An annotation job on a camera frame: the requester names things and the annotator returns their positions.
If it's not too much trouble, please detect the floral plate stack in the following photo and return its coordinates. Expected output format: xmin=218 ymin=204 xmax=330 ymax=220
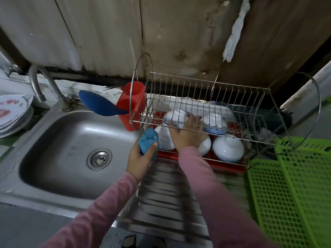
xmin=0 ymin=95 xmax=35 ymax=139

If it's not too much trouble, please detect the person's right leg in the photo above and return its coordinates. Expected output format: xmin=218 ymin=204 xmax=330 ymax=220
xmin=141 ymin=235 xmax=167 ymax=248

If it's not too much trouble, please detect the stainless steel sink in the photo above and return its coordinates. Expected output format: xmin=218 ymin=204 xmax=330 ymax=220
xmin=0 ymin=98 xmax=259 ymax=247

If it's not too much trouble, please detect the person's right forearm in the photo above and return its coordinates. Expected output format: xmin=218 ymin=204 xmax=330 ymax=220
xmin=177 ymin=146 xmax=280 ymax=248

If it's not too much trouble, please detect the person's left hand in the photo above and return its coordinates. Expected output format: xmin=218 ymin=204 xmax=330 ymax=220
xmin=126 ymin=137 xmax=159 ymax=182

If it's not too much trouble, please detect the blue rice paddle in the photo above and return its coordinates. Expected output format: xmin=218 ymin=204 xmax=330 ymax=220
xmin=79 ymin=90 xmax=130 ymax=117

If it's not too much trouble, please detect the red plastic cutlery cup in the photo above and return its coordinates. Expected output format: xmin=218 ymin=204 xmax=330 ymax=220
xmin=116 ymin=81 xmax=149 ymax=132

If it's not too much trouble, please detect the chrome faucet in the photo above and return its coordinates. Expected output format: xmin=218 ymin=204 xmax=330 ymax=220
xmin=28 ymin=63 xmax=76 ymax=112

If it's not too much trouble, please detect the person's leg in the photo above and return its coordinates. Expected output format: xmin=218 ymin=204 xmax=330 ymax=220
xmin=141 ymin=235 xmax=167 ymax=248
xmin=120 ymin=234 xmax=139 ymax=248

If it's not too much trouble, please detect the weathered wooden board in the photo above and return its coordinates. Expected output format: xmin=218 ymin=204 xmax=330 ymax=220
xmin=0 ymin=0 xmax=331 ymax=92

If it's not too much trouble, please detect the green plastic shelf rack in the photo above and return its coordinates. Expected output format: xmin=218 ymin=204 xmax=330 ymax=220
xmin=245 ymin=136 xmax=331 ymax=248

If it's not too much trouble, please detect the white hanging cloth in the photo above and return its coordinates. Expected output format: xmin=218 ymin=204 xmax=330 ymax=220
xmin=222 ymin=0 xmax=253 ymax=64

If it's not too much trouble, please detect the wire dish rack red tray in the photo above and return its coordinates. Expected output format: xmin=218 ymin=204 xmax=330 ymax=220
xmin=150 ymin=111 xmax=249 ymax=175

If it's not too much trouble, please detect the person's right hand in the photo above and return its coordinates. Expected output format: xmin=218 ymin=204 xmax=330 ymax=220
xmin=169 ymin=113 xmax=209 ymax=152

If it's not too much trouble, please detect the person's left leg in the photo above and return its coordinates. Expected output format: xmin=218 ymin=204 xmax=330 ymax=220
xmin=120 ymin=234 xmax=139 ymax=248

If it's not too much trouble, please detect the green checkered tile countertop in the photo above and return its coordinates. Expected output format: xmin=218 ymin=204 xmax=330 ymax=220
xmin=0 ymin=118 xmax=32 ymax=159

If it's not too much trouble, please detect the blue cleaning cloth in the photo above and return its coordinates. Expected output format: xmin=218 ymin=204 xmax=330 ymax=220
xmin=138 ymin=127 xmax=160 ymax=162

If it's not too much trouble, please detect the person's left forearm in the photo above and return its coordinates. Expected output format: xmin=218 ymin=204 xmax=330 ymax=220
xmin=41 ymin=172 xmax=139 ymax=248

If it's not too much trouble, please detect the metal wire dish rack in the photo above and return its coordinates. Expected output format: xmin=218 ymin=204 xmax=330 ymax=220
xmin=129 ymin=52 xmax=322 ymax=172

